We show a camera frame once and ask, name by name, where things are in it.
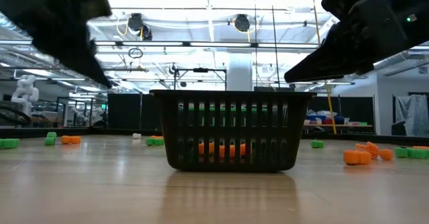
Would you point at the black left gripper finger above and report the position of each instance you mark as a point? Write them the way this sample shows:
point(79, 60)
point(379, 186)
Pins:
point(90, 68)

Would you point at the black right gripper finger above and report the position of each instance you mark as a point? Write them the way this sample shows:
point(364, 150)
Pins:
point(321, 59)

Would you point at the orange toy skeleton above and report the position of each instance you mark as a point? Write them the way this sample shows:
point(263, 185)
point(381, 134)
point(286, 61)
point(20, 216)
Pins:
point(201, 148)
point(375, 150)
point(357, 157)
point(157, 137)
point(71, 139)
point(420, 147)
point(232, 151)

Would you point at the small green block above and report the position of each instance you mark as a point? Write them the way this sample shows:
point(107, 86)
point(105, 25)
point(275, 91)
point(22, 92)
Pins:
point(317, 144)

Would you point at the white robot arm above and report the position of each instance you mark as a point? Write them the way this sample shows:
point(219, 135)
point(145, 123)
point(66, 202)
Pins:
point(25, 93)

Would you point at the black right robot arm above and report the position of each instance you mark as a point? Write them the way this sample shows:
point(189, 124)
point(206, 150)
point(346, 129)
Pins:
point(419, 16)

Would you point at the black partition panel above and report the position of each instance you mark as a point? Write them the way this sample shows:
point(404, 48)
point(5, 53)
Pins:
point(124, 111)
point(355, 108)

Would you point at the blue plastic bin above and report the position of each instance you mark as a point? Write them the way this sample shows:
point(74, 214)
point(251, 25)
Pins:
point(315, 118)

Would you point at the wooden workbench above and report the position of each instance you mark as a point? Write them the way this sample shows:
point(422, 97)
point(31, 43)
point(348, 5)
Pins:
point(335, 125)

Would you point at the white building pillar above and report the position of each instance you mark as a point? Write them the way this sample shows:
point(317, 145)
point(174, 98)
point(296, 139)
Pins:
point(239, 71)

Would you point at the green slotted plastic basket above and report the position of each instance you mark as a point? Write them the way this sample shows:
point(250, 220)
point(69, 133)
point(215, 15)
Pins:
point(254, 109)

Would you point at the grey cloth cover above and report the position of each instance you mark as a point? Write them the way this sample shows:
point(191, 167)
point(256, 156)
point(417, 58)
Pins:
point(417, 115)

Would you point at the black slotted plastic basket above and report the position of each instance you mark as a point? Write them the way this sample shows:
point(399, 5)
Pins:
point(231, 131)

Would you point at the black overhead frame bar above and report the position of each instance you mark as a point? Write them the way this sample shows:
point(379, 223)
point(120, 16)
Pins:
point(218, 44)

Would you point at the black background rig frame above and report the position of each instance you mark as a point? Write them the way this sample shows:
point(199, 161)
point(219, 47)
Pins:
point(200, 70)

